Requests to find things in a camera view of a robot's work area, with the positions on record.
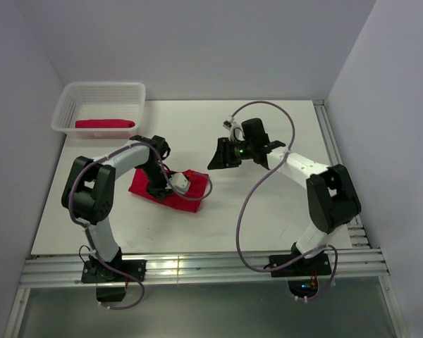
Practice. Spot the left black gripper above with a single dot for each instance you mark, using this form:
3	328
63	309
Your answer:
159	191

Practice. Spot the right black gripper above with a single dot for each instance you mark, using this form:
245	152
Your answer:
223	156

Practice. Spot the red t shirt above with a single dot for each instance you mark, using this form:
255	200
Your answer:
198	184
104	124

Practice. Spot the white plastic basket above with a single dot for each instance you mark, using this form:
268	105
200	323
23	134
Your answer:
81	101

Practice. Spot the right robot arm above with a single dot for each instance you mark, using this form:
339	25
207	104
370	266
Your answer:
331	197

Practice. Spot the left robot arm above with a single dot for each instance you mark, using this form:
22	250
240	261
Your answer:
89	196

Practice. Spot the rolled red t shirt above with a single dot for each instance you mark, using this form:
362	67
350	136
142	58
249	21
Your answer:
104	124

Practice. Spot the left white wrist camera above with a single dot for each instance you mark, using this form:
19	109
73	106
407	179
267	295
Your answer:
180	183

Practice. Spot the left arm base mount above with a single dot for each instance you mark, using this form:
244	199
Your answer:
111	287

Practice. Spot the aluminium front rail frame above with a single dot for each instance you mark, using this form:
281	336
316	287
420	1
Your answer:
66	271

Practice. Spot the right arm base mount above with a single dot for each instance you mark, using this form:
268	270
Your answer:
309	270

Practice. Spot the aluminium right rail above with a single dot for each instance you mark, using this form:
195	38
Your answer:
357	233

